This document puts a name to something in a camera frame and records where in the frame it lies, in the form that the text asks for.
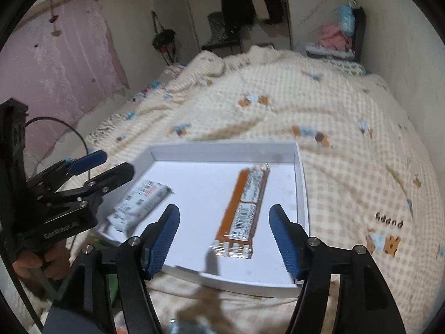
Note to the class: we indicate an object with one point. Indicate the black clothes rack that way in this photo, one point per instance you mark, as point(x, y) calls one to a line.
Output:
point(288, 7)

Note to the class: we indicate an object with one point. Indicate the black chair back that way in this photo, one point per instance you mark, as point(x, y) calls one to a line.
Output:
point(360, 31)

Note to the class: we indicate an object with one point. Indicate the black hanging bag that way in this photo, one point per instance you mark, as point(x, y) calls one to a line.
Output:
point(164, 38)

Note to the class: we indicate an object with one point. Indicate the zebra print chair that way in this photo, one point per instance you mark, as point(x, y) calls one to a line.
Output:
point(219, 31)

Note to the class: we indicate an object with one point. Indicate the pink crumpled clothes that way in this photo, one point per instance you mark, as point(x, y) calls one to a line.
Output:
point(333, 38)

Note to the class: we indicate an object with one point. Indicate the cartoon printed bedsheet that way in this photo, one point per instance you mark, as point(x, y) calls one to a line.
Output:
point(111, 125)

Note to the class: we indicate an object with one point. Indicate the orange snack bar packet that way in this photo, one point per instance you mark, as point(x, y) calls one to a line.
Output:
point(243, 212)

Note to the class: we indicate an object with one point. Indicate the green patterned pillow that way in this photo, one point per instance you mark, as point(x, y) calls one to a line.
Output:
point(347, 66)

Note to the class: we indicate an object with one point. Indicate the folded striped clothes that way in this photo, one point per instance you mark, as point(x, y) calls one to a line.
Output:
point(330, 53)

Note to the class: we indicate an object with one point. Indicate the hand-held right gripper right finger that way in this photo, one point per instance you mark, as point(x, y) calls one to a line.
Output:
point(285, 247)

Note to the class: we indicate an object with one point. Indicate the blue tissue pack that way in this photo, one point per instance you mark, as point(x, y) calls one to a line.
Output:
point(346, 19)

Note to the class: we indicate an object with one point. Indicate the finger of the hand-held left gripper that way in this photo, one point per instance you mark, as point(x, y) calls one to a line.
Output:
point(88, 160)
point(111, 177)

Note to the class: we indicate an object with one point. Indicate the white cardboard box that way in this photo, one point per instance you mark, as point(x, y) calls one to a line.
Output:
point(194, 188)

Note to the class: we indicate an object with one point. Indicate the pink lace curtain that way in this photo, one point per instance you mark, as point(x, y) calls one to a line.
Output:
point(69, 59)

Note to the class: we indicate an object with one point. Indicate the long black hanging garment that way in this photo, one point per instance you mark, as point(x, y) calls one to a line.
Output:
point(238, 5)

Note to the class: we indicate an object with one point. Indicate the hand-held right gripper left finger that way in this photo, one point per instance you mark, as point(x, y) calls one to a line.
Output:
point(163, 240)

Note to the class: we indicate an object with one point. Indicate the white printed packet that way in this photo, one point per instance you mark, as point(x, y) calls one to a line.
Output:
point(142, 198)

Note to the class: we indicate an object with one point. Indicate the person's left hand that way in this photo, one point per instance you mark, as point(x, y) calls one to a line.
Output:
point(31, 264)

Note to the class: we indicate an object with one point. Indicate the short black hanging garment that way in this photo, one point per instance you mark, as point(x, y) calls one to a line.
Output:
point(273, 3)

